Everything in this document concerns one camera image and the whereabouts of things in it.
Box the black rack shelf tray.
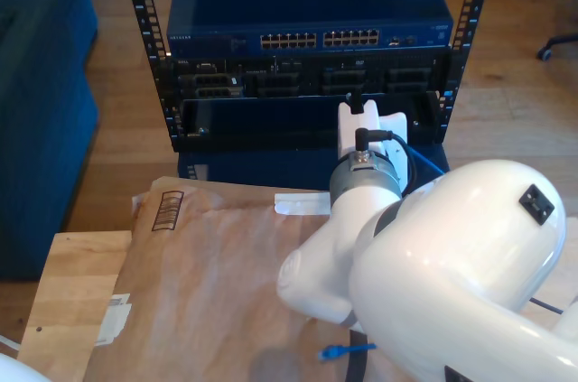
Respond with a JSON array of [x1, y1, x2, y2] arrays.
[[173, 90, 446, 154]]

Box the long white tape strip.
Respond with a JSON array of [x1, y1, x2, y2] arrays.
[[274, 191, 333, 216]]

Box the black rack server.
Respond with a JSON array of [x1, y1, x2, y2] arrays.
[[169, 52, 452, 99]]

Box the white shipping label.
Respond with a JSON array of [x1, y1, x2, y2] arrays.
[[94, 293, 133, 347]]

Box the black open rack frame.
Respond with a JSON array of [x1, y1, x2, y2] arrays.
[[122, 0, 499, 154]]

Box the blue network cable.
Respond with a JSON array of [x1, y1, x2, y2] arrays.
[[317, 143, 566, 363]]

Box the black office chair base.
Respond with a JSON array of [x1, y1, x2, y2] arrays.
[[536, 32, 578, 61]]

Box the brown paper mailer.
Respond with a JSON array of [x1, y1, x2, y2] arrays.
[[85, 176, 385, 382]]

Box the short black wrist cable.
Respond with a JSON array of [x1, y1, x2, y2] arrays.
[[354, 126, 419, 197]]

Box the blue sofa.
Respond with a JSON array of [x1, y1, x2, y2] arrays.
[[0, 0, 100, 282]]

